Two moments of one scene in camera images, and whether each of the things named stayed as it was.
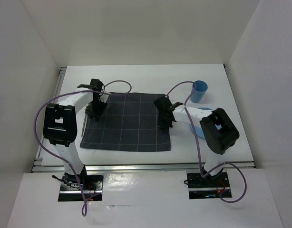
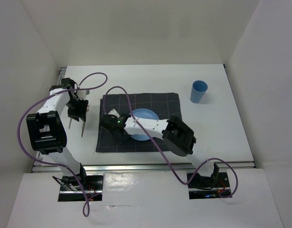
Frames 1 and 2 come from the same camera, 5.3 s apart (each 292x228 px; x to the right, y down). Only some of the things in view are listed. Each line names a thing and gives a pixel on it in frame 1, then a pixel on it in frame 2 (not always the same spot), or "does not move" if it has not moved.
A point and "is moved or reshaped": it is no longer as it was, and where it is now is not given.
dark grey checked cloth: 129,122 is moved or reshaped
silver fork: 84,125 is moved or reshaped
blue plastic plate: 198,130 → 144,113
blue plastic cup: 199,91 does not move
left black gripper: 96,114 → 81,113
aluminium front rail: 58,167 does not move
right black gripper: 163,125 → 115,134
